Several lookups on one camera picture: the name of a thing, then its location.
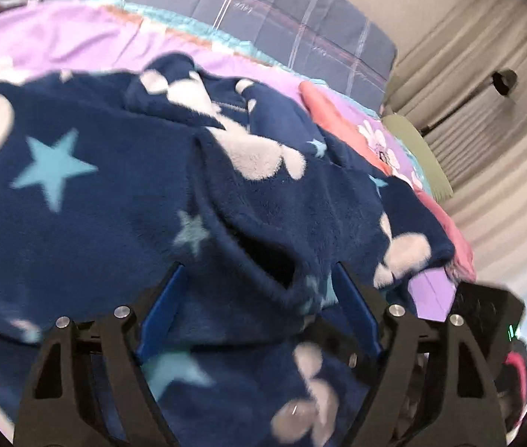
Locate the coral folded cloth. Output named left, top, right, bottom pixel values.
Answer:
left=299, top=80, right=392, bottom=175

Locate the dark curtain holder knob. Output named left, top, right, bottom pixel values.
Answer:
left=491, top=69, right=519, bottom=98

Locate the green pillow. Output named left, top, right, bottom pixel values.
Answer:
left=382, top=114, right=454, bottom=201

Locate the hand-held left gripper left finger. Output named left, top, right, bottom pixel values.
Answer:
left=14, top=262, right=186, bottom=447

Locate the teal fringed blanket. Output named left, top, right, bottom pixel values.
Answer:
left=105, top=2, right=329, bottom=85

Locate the purple floral bedsheet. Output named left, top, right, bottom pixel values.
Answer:
left=0, top=0, right=460, bottom=322

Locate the navy star fleece garment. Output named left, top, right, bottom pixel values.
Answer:
left=0, top=53, right=457, bottom=447

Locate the beige curtain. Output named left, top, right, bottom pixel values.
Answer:
left=384, top=0, right=527, bottom=327

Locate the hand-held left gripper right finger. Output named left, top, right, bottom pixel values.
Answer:
left=334, top=262, right=509, bottom=447

